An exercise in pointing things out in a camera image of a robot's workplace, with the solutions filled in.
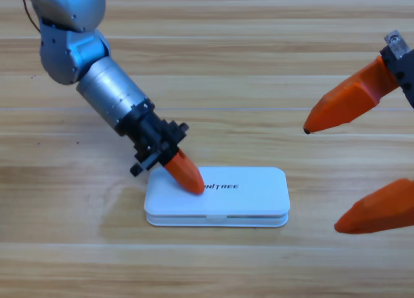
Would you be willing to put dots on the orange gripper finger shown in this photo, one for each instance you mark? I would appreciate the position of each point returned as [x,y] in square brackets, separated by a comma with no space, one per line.
[378,214]

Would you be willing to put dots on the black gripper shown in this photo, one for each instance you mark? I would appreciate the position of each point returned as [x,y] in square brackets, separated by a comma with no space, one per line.
[404,65]
[152,136]

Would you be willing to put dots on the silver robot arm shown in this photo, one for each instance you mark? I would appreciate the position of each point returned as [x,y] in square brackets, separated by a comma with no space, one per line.
[97,78]

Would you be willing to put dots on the white Unitree pencil case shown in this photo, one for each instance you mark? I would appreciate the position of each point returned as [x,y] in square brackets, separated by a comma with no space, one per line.
[252,197]

